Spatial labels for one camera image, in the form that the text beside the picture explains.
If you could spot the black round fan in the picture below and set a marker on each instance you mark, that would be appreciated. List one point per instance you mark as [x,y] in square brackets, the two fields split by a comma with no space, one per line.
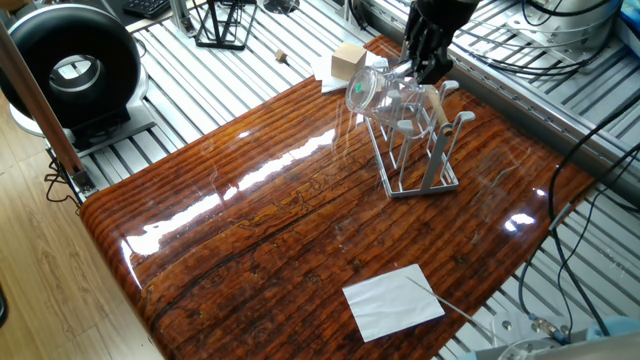
[30,40]

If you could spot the flat white paper sheet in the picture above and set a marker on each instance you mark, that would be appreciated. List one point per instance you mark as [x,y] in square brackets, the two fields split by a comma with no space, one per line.
[393,300]

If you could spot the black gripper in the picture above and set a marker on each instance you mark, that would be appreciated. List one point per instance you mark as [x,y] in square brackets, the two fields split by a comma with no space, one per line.
[440,12]

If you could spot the black keyboard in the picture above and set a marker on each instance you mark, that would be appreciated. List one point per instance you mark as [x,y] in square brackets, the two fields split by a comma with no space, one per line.
[145,7]

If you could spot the large wooden block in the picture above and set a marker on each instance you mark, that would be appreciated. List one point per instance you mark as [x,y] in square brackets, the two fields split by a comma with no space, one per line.
[348,62]

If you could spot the brown wooden post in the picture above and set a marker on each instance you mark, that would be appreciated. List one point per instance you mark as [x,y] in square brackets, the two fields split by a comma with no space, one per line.
[40,100]

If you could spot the small wooden cube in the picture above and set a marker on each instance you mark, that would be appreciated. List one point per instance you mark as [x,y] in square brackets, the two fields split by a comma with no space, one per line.
[282,55]

